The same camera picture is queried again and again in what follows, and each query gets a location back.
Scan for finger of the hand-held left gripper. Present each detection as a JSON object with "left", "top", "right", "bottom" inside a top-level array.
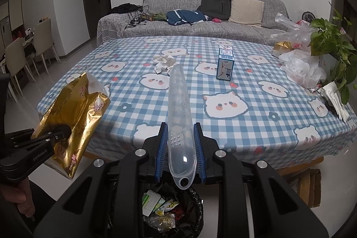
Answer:
[
  {"left": 17, "top": 125, "right": 73, "bottom": 151},
  {"left": 4, "top": 129, "right": 34, "bottom": 147}
]

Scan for black backpack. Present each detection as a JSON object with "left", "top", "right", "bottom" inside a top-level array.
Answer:
[{"left": 197, "top": 0, "right": 232, "bottom": 21}]

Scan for black trash bin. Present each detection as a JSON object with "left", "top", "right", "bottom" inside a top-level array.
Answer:
[{"left": 110, "top": 182, "right": 204, "bottom": 238}]

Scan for black cables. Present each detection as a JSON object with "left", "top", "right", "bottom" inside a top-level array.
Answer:
[{"left": 127, "top": 5, "right": 149, "bottom": 27}]

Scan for green cloth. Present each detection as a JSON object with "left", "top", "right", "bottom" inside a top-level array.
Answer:
[{"left": 145, "top": 12, "right": 168, "bottom": 21}]

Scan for cardboard box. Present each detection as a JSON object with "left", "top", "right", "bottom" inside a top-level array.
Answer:
[{"left": 287, "top": 168, "right": 322, "bottom": 209}]

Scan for blue white milk carton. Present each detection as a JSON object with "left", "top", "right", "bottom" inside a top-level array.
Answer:
[{"left": 216, "top": 46, "right": 235, "bottom": 82}]

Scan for white plastic bag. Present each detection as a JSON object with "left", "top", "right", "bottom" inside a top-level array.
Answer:
[{"left": 279, "top": 50, "right": 327, "bottom": 88}]

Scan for wooden table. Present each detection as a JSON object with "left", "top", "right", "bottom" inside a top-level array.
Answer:
[{"left": 223, "top": 154, "right": 325, "bottom": 177}]

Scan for crumpled white tissue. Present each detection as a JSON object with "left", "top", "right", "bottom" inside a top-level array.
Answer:
[{"left": 153, "top": 54, "right": 177, "bottom": 75}]

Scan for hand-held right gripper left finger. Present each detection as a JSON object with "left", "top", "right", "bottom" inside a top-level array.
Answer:
[{"left": 33, "top": 121, "right": 169, "bottom": 238}]

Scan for navy blue jacket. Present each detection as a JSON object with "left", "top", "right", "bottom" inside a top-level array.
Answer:
[{"left": 166, "top": 10, "right": 208, "bottom": 26}]

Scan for black cloth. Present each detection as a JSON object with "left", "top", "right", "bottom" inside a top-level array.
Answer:
[{"left": 107, "top": 3, "right": 140, "bottom": 14}]

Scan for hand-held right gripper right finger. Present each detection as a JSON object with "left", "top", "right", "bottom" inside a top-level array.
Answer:
[{"left": 193, "top": 122, "right": 328, "bottom": 238}]

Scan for clear plastic bag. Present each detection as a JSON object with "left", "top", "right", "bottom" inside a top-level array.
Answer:
[{"left": 270, "top": 12, "right": 317, "bottom": 47}]

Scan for white cabinet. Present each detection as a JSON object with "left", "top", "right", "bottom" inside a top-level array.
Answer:
[{"left": 0, "top": 0, "right": 24, "bottom": 46}]

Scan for clear plastic tube case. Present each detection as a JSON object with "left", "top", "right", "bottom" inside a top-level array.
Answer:
[{"left": 168, "top": 65, "right": 196, "bottom": 190}]

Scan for green potted plant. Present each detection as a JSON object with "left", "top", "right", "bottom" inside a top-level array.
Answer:
[{"left": 308, "top": 2, "right": 357, "bottom": 105}]

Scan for grey sofa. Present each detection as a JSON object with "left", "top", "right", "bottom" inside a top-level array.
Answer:
[{"left": 96, "top": 0, "right": 289, "bottom": 46}]

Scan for beige dining chair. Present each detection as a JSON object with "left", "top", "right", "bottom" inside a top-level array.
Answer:
[
  {"left": 4, "top": 37, "right": 37, "bottom": 100},
  {"left": 33, "top": 18, "right": 62, "bottom": 75}
]

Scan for golden foil snack bag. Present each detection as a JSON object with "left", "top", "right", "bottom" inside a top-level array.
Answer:
[{"left": 31, "top": 72, "right": 111, "bottom": 180}]

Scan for person's left hand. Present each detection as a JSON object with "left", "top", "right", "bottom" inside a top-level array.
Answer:
[{"left": 0, "top": 178, "right": 35, "bottom": 217}]

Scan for beige cushion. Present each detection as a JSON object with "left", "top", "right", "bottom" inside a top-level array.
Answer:
[{"left": 229, "top": 0, "right": 265, "bottom": 27}]

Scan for golden box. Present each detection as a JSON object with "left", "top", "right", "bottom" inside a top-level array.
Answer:
[{"left": 272, "top": 41, "right": 292, "bottom": 58}]

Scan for white paper stack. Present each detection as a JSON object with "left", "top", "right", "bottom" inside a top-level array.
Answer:
[{"left": 321, "top": 82, "right": 350, "bottom": 123}]

